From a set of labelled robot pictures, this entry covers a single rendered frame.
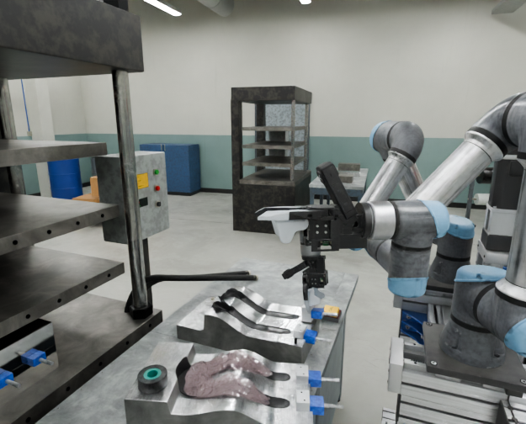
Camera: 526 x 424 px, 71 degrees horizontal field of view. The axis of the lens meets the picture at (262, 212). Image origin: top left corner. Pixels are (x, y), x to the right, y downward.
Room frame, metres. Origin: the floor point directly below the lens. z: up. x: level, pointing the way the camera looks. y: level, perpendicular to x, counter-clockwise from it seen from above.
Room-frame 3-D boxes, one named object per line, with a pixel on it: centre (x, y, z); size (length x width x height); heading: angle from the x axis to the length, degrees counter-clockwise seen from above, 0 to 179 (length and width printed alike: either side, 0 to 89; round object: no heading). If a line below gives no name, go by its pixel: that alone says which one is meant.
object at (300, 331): (1.13, -0.18, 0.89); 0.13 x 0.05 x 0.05; 68
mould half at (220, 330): (1.29, 0.05, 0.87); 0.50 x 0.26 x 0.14; 68
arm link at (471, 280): (0.84, -0.55, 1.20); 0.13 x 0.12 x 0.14; 5
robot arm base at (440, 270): (1.31, -0.72, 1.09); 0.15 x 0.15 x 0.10
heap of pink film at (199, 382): (0.94, 0.10, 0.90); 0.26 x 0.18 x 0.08; 85
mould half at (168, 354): (0.93, 0.11, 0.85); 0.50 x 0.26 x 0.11; 85
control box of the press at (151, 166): (1.75, 0.62, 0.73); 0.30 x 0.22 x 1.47; 158
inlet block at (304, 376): (0.97, -0.17, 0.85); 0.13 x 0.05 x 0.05; 85
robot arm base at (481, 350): (0.85, -0.55, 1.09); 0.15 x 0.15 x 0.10
